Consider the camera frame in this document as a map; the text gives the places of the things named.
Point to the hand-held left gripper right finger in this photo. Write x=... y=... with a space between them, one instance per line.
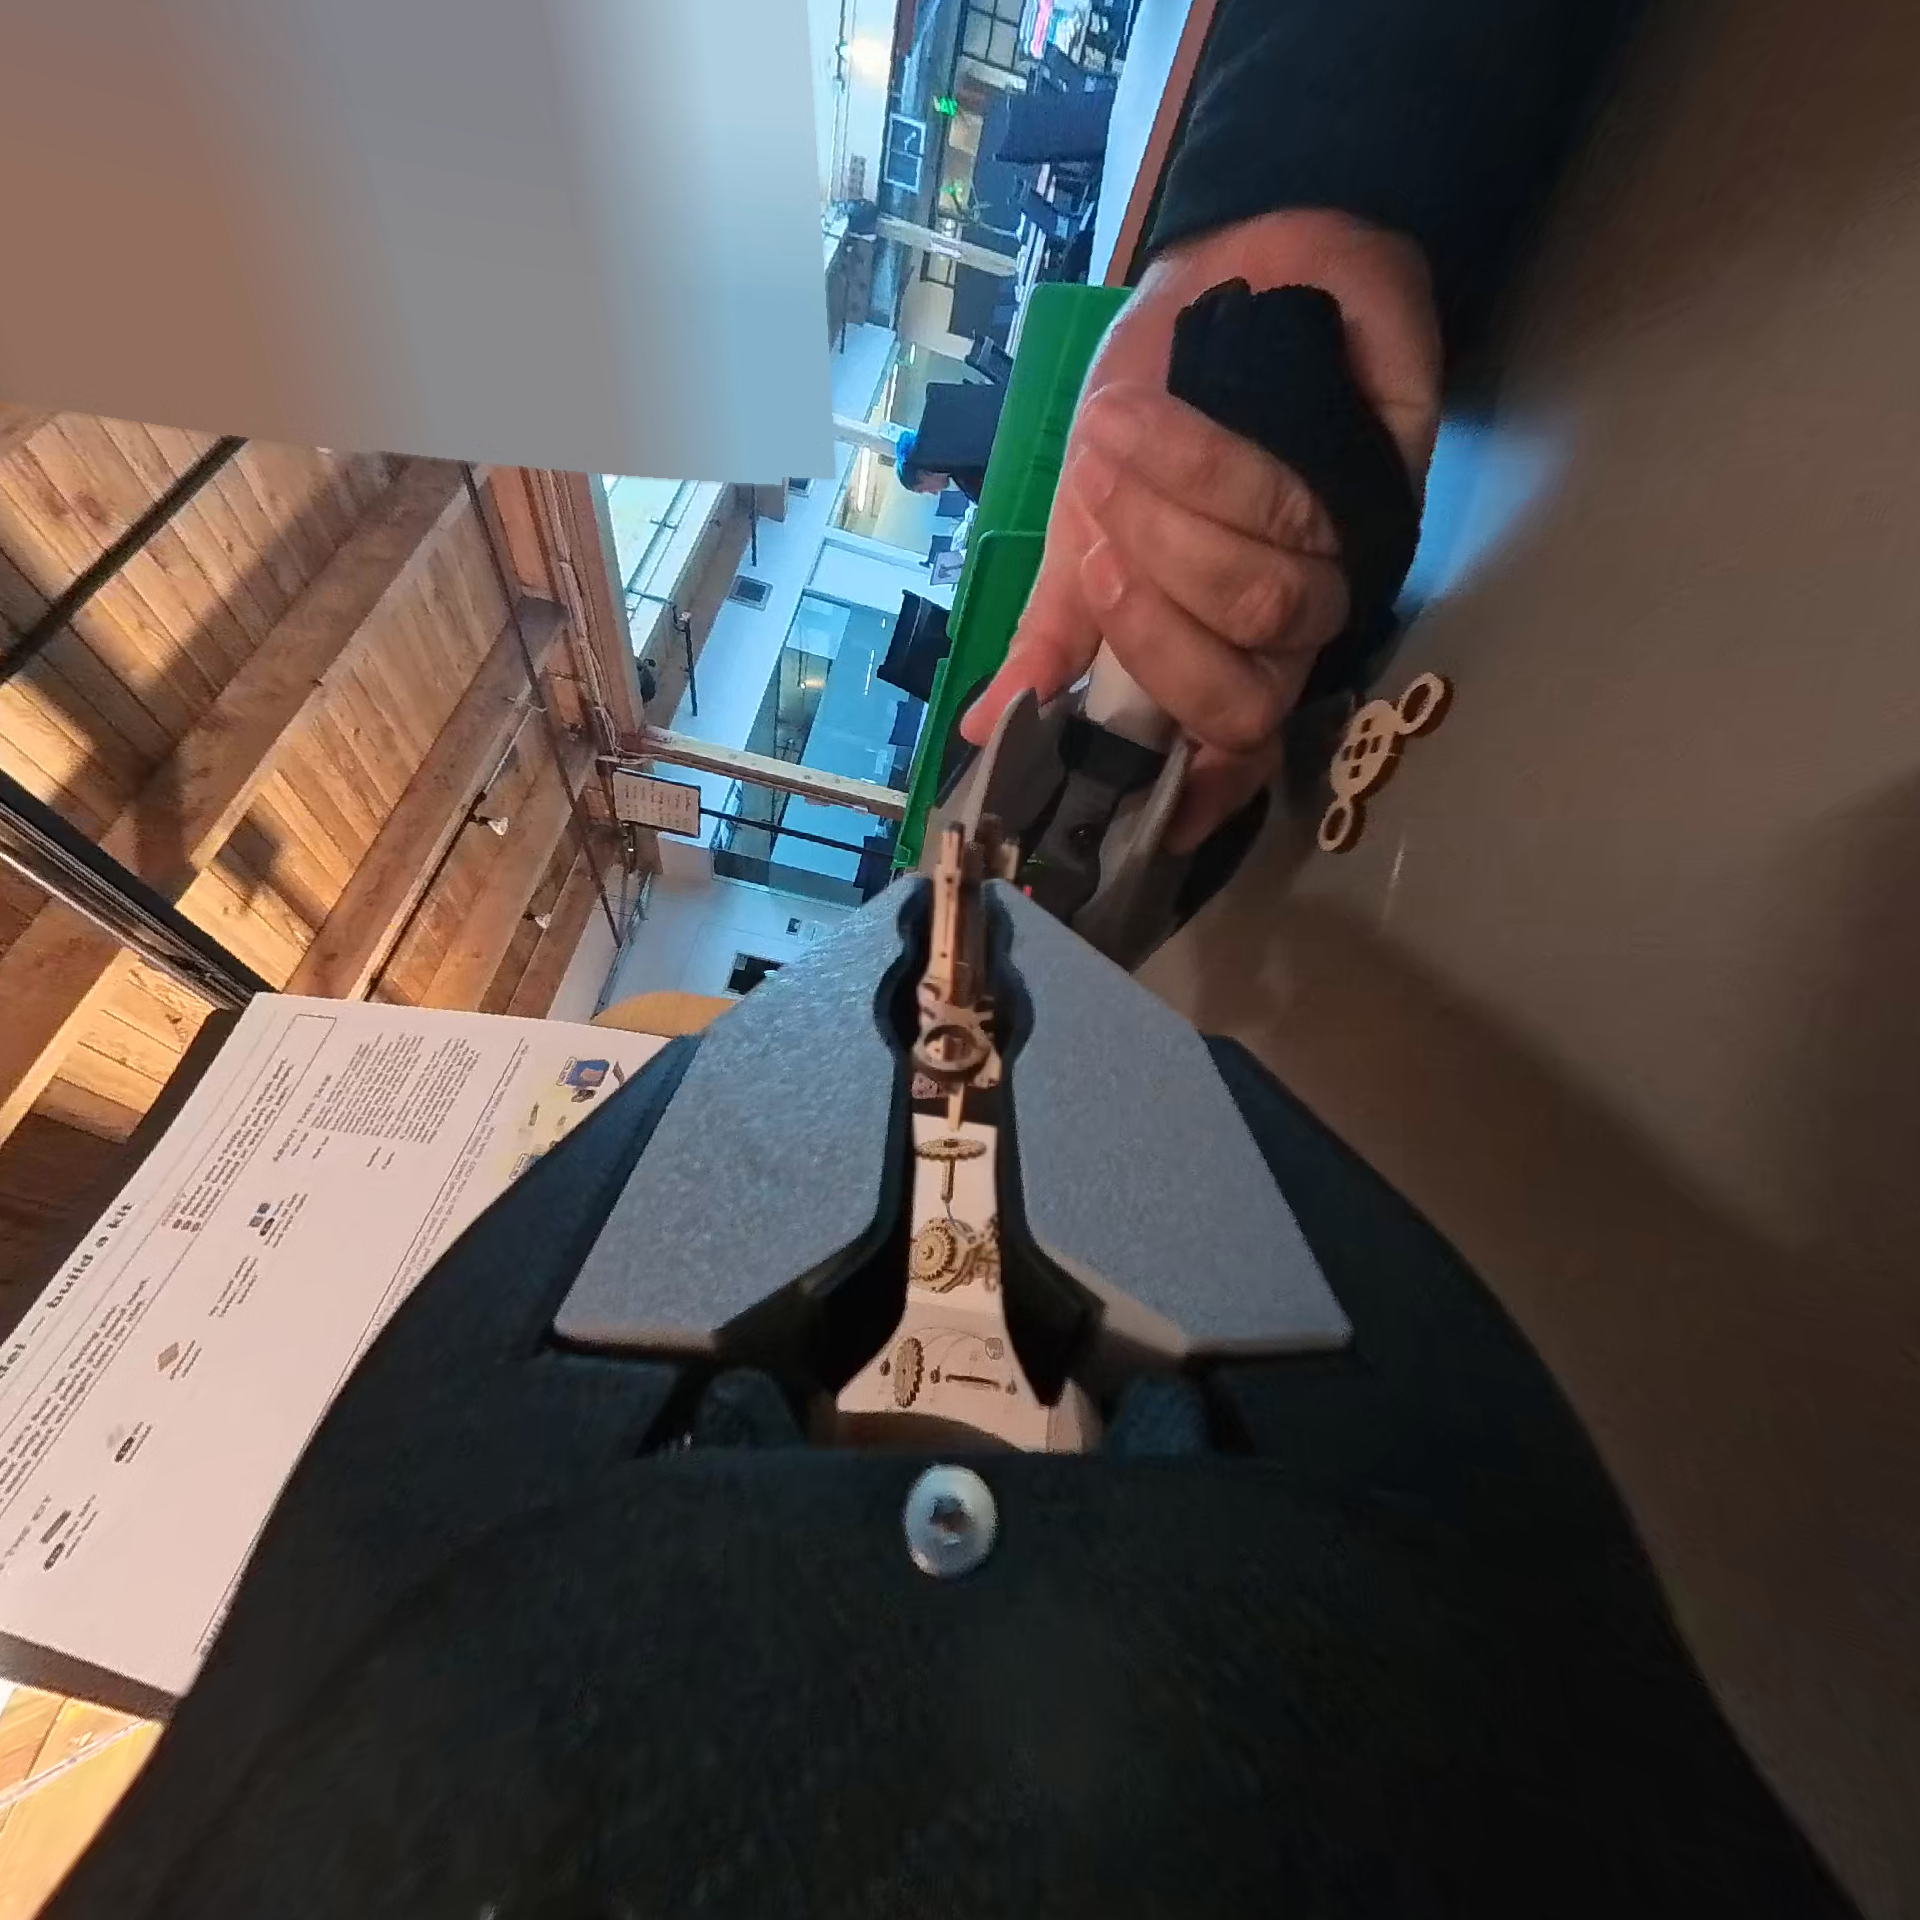
x=1140 y=1154

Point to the white instruction poster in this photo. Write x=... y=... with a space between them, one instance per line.
x=300 y=1276

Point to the wooden model assembly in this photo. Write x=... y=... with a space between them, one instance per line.
x=949 y=930

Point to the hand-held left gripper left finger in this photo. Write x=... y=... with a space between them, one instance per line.
x=751 y=1171

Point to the person's right hand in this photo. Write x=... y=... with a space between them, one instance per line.
x=1184 y=556

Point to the small wall sign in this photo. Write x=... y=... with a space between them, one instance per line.
x=656 y=799

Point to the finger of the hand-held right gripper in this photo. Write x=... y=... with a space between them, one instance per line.
x=1008 y=763
x=1148 y=848

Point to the flat wooden model part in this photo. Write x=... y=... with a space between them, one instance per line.
x=1392 y=730

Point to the green plastic bin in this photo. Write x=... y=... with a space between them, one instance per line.
x=1004 y=600

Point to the person's right forearm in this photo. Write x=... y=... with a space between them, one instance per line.
x=1319 y=105

